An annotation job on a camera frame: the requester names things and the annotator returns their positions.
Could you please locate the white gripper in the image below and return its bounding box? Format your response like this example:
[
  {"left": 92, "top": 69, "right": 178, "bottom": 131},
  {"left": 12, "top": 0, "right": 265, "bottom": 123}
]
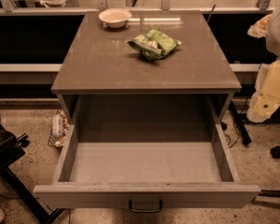
[{"left": 246, "top": 14, "right": 280, "bottom": 123}]

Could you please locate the green jalapeno chip bag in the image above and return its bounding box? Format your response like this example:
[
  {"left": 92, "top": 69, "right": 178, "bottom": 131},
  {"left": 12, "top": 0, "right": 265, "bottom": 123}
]
[{"left": 127, "top": 29, "right": 182, "bottom": 61}]

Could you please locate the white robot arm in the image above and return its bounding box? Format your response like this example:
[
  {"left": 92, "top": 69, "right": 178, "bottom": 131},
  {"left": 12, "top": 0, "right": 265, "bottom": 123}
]
[{"left": 246, "top": 6, "right": 280, "bottom": 122}]

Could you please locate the grey cabinet with glossy top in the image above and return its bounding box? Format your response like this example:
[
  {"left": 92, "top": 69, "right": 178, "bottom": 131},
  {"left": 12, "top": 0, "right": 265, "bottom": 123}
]
[{"left": 52, "top": 11, "right": 241, "bottom": 119}]

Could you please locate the open grey top drawer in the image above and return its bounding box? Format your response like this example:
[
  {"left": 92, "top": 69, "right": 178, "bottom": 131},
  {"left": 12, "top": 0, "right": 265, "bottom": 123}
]
[{"left": 35, "top": 94, "right": 260, "bottom": 209}]

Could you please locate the black stand leg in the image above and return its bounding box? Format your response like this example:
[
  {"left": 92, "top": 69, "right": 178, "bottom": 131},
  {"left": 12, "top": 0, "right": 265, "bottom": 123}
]
[{"left": 229, "top": 102, "right": 252, "bottom": 146}]

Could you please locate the black caster wheel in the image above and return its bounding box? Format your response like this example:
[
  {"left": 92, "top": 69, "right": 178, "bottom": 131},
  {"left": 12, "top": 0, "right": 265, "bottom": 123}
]
[{"left": 271, "top": 146, "right": 280, "bottom": 159}]

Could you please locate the white bowl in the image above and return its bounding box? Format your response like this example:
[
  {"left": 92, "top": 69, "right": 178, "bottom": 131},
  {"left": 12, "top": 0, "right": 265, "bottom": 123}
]
[{"left": 99, "top": 8, "right": 132, "bottom": 28}]

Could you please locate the clear plastic bottle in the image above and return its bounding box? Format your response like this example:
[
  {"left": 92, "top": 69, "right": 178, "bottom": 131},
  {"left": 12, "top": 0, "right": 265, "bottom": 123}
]
[{"left": 52, "top": 114, "right": 63, "bottom": 138}]

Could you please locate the black office chair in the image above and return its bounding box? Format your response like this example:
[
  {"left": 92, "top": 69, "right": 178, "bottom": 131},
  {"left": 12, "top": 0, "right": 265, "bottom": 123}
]
[{"left": 0, "top": 118, "right": 64, "bottom": 224}]

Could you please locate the black metal drawer handle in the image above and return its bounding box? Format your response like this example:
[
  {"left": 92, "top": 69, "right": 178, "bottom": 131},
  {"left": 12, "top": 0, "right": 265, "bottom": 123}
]
[{"left": 128, "top": 200, "right": 163, "bottom": 214}]

